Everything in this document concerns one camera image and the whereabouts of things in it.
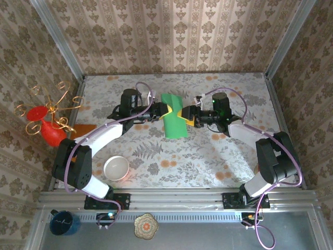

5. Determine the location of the green paper sheet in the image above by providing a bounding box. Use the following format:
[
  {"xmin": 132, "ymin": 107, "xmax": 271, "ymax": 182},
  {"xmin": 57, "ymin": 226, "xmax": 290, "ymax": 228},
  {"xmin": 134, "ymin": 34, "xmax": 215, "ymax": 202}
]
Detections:
[{"xmin": 160, "ymin": 93, "xmax": 189, "ymax": 140}]

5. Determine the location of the orange mat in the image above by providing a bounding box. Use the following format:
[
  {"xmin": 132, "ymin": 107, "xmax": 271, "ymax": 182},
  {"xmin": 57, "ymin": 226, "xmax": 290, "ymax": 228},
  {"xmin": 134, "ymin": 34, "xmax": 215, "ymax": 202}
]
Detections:
[{"xmin": 69, "ymin": 124, "xmax": 97, "ymax": 164}]

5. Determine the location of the white bowl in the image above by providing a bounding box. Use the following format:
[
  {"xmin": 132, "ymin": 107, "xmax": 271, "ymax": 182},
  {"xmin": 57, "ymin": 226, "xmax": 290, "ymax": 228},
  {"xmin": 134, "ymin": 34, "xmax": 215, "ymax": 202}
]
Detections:
[{"xmin": 103, "ymin": 155, "xmax": 130, "ymax": 181}]

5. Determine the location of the red vase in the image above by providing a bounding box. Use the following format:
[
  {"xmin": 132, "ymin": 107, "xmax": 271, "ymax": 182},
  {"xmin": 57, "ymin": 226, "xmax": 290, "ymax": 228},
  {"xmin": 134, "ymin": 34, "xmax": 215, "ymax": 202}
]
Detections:
[{"xmin": 25, "ymin": 105, "xmax": 68, "ymax": 148}]

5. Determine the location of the slotted metal strip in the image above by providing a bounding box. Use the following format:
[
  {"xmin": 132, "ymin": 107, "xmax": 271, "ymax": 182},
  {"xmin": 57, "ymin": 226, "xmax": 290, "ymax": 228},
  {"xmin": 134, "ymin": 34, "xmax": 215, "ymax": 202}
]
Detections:
[{"xmin": 74, "ymin": 211, "xmax": 244, "ymax": 222}]

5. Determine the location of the small left controller board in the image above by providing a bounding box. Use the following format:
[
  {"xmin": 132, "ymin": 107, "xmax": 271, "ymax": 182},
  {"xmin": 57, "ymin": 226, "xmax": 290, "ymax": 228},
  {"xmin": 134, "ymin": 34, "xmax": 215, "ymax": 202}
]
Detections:
[{"xmin": 96, "ymin": 212, "xmax": 117, "ymax": 230}]

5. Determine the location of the small controller board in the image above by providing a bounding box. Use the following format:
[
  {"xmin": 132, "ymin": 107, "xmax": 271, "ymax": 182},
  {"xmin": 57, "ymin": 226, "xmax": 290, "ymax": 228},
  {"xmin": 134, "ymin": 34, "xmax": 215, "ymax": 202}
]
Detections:
[
  {"xmin": 240, "ymin": 212, "xmax": 264, "ymax": 230},
  {"xmin": 96, "ymin": 212, "xmax": 117, "ymax": 230}
]

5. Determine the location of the patterned flower-shaped dish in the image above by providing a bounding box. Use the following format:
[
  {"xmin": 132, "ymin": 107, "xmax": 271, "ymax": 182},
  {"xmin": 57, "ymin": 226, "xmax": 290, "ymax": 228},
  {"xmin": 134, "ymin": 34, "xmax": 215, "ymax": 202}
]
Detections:
[{"xmin": 134, "ymin": 212, "xmax": 159, "ymax": 240}]

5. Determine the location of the small right controller board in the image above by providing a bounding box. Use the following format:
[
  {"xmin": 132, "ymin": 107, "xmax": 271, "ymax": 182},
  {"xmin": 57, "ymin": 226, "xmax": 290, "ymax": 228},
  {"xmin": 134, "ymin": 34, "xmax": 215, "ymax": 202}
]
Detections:
[{"xmin": 240, "ymin": 212, "xmax": 264, "ymax": 230}]

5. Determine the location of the dark blue mug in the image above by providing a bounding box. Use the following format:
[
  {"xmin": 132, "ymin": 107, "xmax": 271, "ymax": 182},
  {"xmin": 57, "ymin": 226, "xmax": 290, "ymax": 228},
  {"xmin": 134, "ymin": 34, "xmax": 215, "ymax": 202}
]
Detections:
[{"xmin": 49, "ymin": 209, "xmax": 81, "ymax": 236}]

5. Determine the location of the aluminium side rail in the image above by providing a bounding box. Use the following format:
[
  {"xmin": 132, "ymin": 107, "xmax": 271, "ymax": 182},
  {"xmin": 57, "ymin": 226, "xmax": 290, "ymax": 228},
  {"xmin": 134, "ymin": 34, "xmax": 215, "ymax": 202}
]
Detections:
[
  {"xmin": 264, "ymin": 72, "xmax": 308, "ymax": 190},
  {"xmin": 48, "ymin": 75, "xmax": 86, "ymax": 192}
]

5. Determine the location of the aluminium front rail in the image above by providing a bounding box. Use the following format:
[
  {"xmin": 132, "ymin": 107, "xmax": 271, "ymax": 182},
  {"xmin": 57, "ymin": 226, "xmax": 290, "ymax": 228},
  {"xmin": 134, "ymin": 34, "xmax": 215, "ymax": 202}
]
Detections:
[{"xmin": 38, "ymin": 187, "xmax": 320, "ymax": 212}]

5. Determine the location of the gold wire ornament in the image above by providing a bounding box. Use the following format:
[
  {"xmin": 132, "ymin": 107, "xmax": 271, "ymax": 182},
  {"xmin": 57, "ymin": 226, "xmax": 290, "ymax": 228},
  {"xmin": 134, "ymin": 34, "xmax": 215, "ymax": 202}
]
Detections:
[{"xmin": 14, "ymin": 80, "xmax": 84, "ymax": 136}]

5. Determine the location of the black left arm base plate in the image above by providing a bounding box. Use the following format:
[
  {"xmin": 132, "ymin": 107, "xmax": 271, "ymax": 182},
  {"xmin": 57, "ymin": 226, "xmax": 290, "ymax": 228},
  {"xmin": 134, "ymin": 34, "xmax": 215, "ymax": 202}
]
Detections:
[{"xmin": 83, "ymin": 193, "xmax": 131, "ymax": 210}]

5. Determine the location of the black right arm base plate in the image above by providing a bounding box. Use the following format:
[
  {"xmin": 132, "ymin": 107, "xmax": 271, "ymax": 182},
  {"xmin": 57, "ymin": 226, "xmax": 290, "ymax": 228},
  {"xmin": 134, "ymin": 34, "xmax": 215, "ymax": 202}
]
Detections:
[{"xmin": 222, "ymin": 192, "xmax": 271, "ymax": 209}]

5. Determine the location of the aluminium frame post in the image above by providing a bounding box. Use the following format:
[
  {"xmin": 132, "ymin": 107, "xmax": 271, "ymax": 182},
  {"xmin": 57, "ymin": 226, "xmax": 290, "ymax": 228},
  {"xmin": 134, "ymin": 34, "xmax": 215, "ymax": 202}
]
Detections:
[
  {"xmin": 265, "ymin": 0, "xmax": 317, "ymax": 79},
  {"xmin": 30, "ymin": 0, "xmax": 86, "ymax": 79}
]

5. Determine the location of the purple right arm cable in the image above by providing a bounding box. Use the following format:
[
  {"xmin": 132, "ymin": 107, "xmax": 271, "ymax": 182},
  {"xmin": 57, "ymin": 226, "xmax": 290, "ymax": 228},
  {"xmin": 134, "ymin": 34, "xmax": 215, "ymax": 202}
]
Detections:
[{"xmin": 200, "ymin": 87, "xmax": 304, "ymax": 249}]

